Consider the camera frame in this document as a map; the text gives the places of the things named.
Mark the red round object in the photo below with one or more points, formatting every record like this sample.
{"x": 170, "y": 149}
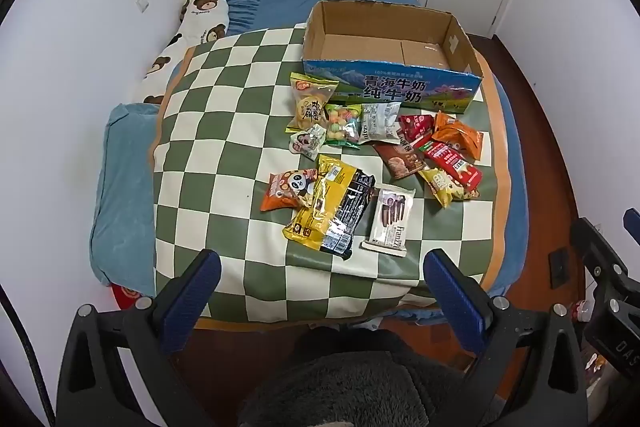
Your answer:
{"x": 125, "y": 297}

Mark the large yellow black packet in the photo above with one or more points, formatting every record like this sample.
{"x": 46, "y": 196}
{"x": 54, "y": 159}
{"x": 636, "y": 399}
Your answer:
{"x": 327, "y": 209}

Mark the small pink white packet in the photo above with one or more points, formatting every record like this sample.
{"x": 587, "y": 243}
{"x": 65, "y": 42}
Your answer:
{"x": 304, "y": 141}

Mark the red triangular snack packet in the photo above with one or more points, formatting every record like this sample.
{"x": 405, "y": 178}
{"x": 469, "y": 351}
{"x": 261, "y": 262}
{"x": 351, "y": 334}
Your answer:
{"x": 414, "y": 127}

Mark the white wall socket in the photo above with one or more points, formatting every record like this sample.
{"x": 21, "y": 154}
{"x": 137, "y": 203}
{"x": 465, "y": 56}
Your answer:
{"x": 143, "y": 3}

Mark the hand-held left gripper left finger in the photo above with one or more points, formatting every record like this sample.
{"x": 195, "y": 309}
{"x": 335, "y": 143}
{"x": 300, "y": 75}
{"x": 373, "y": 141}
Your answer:
{"x": 192, "y": 294}

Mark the blue ruffled pillow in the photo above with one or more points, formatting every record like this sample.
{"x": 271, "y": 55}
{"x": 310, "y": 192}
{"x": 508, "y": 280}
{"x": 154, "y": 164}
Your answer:
{"x": 295, "y": 2}

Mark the white wafer stick packet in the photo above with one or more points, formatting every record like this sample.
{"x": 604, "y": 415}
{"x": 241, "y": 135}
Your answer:
{"x": 390, "y": 219}

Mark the grey fleece clothing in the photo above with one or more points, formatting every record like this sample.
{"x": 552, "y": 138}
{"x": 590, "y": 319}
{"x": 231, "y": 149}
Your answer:
{"x": 360, "y": 382}

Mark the small yellow snack packet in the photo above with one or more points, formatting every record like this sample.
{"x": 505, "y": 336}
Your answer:
{"x": 444, "y": 188}

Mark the colourful candy packet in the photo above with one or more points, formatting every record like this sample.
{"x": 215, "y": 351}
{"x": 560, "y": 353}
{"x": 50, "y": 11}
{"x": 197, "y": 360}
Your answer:
{"x": 342, "y": 126}

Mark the green white checkered blanket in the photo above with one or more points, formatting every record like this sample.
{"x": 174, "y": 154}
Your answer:
{"x": 215, "y": 147}

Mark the orange panda snack packet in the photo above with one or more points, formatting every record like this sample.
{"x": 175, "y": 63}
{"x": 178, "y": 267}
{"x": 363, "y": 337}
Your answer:
{"x": 287, "y": 191}

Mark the blue printed cardboard box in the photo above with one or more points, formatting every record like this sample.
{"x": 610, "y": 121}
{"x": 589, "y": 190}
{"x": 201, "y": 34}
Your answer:
{"x": 390, "y": 52}

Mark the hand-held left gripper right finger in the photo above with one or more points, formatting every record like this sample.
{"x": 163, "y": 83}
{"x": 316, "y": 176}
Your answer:
{"x": 452, "y": 297}

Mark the clear white snack packet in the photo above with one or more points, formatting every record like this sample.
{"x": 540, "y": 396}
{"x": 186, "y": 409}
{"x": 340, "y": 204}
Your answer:
{"x": 380, "y": 122}

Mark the orange triangular snack packet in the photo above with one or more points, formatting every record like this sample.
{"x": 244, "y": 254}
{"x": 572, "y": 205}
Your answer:
{"x": 459, "y": 134}

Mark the black floor socket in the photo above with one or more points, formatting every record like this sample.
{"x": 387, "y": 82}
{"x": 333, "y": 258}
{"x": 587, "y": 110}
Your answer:
{"x": 558, "y": 269}

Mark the brown cookie packet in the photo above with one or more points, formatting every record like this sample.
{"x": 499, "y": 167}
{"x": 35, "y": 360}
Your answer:
{"x": 401, "y": 161}

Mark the yellow egg biscuit packet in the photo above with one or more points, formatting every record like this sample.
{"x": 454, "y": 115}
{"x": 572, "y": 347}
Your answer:
{"x": 308, "y": 104}

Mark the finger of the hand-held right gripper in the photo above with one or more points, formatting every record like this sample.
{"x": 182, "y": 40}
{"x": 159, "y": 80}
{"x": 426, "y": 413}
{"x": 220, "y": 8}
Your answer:
{"x": 597, "y": 249}
{"x": 632, "y": 217}

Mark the red snack bar packet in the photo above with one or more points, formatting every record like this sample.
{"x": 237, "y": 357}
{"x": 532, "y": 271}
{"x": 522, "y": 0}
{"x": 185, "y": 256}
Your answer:
{"x": 452, "y": 161}

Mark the bear print pillow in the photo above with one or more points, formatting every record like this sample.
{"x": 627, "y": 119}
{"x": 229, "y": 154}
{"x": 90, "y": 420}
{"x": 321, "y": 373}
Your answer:
{"x": 200, "y": 14}

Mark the blue quilt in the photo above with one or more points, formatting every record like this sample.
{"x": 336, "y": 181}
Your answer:
{"x": 125, "y": 187}

